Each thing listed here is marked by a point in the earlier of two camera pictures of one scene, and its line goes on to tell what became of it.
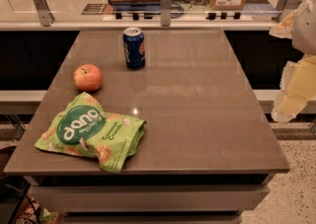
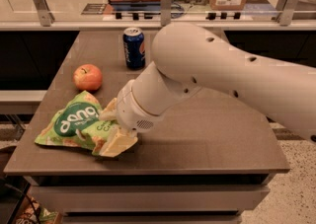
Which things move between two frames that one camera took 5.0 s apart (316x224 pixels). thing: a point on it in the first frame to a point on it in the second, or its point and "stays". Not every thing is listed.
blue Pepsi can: (133, 40) stays
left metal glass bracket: (46, 17) stays
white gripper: (306, 26) to (129, 110)
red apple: (87, 77) stays
